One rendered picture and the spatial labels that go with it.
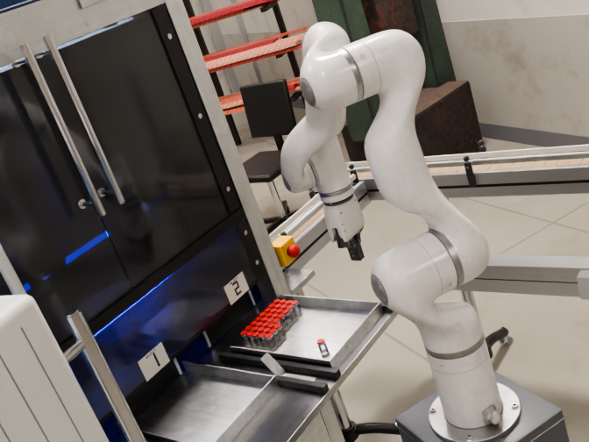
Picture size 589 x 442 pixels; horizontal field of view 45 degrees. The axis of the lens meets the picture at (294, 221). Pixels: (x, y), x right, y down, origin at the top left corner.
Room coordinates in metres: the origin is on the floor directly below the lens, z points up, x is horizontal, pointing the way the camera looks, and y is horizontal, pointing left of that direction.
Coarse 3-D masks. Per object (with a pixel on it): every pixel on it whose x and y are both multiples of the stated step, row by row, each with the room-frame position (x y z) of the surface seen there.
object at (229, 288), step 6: (240, 276) 1.87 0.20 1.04; (240, 282) 1.86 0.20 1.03; (246, 282) 1.88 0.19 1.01; (228, 288) 1.83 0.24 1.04; (234, 288) 1.84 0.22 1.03; (240, 288) 1.86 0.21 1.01; (246, 288) 1.87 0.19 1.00; (228, 294) 1.82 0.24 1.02; (234, 294) 1.83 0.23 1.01; (240, 294) 1.85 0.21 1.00; (234, 300) 1.83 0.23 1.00
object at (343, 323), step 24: (312, 312) 1.82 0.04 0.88; (336, 312) 1.77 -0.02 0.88; (360, 312) 1.73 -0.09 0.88; (288, 336) 1.73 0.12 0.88; (312, 336) 1.69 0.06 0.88; (336, 336) 1.65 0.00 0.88; (360, 336) 1.60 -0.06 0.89; (288, 360) 1.59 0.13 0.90; (312, 360) 1.54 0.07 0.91; (336, 360) 1.51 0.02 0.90
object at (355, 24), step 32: (320, 0) 4.63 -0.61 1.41; (352, 0) 4.55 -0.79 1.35; (384, 0) 4.70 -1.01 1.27; (416, 0) 4.94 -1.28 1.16; (352, 32) 4.51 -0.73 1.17; (416, 32) 4.99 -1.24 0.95; (448, 64) 5.01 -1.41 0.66; (448, 96) 4.69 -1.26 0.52; (352, 128) 4.65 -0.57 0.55; (416, 128) 4.46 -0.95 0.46; (448, 128) 4.64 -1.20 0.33; (352, 160) 4.84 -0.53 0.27; (448, 160) 4.59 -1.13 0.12
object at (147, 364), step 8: (160, 344) 1.63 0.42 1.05; (152, 352) 1.60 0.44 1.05; (160, 352) 1.62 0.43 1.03; (144, 360) 1.58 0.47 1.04; (152, 360) 1.59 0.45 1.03; (160, 360) 1.61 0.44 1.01; (168, 360) 1.63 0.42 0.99; (144, 368) 1.57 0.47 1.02; (152, 368) 1.59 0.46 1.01; (160, 368) 1.60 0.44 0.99; (152, 376) 1.58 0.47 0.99
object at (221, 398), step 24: (192, 384) 1.66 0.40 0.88; (216, 384) 1.62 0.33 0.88; (240, 384) 1.58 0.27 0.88; (264, 384) 1.55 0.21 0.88; (168, 408) 1.59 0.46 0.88; (192, 408) 1.55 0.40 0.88; (216, 408) 1.52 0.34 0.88; (240, 408) 1.48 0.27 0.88; (120, 432) 1.55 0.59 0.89; (144, 432) 1.48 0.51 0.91; (168, 432) 1.49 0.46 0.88; (192, 432) 1.45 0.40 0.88; (216, 432) 1.42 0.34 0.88
